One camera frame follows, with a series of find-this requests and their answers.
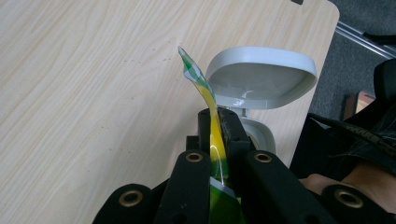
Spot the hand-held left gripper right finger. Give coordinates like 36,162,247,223
217,106,256,157

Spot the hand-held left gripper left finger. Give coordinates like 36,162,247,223
186,107,214,154

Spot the yellow green spouted refill pouch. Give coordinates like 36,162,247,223
177,45,248,224

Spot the brown object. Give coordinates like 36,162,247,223
343,91,376,121

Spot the right hand-held gripper black cable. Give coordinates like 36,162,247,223
307,112,396,157

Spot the aluminium floor rail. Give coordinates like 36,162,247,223
334,20,396,61

